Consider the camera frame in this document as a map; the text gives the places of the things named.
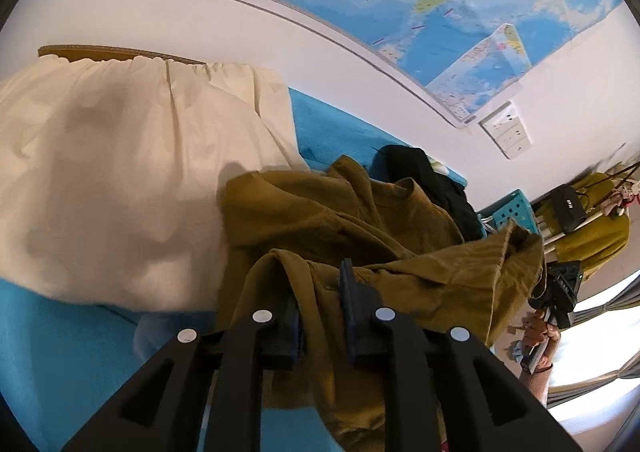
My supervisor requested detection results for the cream white fabric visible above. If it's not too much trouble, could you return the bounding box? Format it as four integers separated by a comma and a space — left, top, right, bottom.
1, 56, 305, 311

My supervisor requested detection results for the teal plastic basket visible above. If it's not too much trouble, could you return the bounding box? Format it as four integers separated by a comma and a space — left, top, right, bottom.
478, 189, 539, 234

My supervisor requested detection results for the grey curtain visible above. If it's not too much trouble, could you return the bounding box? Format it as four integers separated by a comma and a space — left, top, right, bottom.
548, 273, 639, 408

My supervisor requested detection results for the mustard yellow garment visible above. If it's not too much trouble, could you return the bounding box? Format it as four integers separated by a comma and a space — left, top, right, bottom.
217, 157, 544, 451

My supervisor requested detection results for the wooden headboard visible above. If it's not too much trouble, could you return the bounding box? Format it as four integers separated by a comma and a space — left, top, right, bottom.
38, 45, 202, 64

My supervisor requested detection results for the white wall socket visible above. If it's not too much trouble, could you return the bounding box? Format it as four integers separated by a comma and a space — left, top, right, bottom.
480, 101, 532, 160

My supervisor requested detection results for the person's right hand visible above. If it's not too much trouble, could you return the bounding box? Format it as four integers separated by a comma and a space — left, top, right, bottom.
521, 309, 561, 374

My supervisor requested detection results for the hanging mustard garment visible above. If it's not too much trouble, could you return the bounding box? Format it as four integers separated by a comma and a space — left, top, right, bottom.
551, 172, 630, 281

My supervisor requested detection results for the black garment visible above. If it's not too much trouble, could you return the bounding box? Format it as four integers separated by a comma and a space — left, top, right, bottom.
370, 144, 484, 242

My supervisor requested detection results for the blue bed sheet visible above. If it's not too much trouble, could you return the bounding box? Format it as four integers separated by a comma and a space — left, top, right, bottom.
1, 91, 398, 451

